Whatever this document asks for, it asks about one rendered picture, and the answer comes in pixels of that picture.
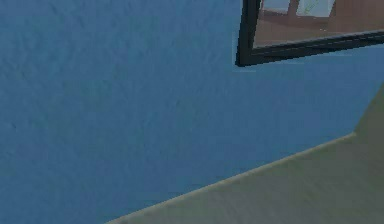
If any black framed window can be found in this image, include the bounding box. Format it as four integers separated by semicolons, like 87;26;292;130
234;0;384;68

